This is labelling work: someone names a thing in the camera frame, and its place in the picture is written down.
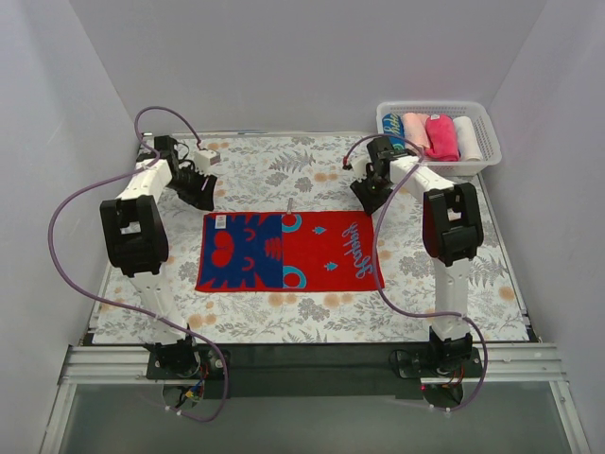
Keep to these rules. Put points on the white rolled towel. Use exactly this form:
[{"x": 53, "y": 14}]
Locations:
[{"x": 468, "y": 146}]

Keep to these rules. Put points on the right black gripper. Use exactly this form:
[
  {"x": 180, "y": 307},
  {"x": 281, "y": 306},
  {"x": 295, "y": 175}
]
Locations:
[{"x": 371, "y": 187}]

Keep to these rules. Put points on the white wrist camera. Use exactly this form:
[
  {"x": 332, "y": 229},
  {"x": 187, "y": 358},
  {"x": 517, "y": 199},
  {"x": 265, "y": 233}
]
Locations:
[
  {"x": 204, "y": 159},
  {"x": 361, "y": 167}
]

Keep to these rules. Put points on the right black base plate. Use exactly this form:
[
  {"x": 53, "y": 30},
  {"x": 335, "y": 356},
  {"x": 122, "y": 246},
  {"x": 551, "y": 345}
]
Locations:
[{"x": 415, "y": 361}]

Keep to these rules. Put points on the aluminium frame rail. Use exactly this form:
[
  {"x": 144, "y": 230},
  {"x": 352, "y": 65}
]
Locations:
[{"x": 90, "y": 365}]

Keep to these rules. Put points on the white plastic basket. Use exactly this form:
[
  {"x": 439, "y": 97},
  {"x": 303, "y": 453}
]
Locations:
[{"x": 483, "y": 127}]

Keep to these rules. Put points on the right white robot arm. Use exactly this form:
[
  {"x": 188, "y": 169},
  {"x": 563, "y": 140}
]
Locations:
[{"x": 452, "y": 232}]

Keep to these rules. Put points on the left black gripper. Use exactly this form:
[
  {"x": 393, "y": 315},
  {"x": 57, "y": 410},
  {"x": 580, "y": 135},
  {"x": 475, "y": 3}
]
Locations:
[{"x": 190, "y": 184}]

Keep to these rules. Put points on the red blue towel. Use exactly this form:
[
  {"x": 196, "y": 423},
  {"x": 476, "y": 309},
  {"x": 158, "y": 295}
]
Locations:
[{"x": 325, "y": 251}]

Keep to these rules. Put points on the peach rolled towel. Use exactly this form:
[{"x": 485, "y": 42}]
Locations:
[{"x": 414, "y": 130}]

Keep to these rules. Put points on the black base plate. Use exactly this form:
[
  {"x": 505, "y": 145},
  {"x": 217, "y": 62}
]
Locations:
[
  {"x": 415, "y": 361},
  {"x": 212, "y": 366}
]

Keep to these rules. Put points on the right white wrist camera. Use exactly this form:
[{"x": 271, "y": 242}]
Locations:
[{"x": 361, "y": 167}]

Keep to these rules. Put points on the floral table mat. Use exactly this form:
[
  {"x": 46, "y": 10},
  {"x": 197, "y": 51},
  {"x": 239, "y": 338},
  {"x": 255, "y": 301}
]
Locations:
[{"x": 263, "y": 174}]

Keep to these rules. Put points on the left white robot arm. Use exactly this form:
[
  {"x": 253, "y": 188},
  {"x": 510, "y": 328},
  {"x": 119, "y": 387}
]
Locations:
[{"x": 137, "y": 242}]

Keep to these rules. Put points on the blue printed rolled towel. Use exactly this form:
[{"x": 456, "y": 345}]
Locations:
[{"x": 392, "y": 124}]

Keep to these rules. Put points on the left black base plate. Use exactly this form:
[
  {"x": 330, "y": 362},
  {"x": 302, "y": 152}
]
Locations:
[{"x": 212, "y": 366}]

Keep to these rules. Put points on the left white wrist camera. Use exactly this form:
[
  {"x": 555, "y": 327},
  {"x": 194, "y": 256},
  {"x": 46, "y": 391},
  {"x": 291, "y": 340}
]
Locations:
[{"x": 204, "y": 159}]

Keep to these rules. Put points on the pink red towel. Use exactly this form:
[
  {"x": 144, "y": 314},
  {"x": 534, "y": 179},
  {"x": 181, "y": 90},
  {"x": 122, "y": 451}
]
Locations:
[{"x": 441, "y": 132}]

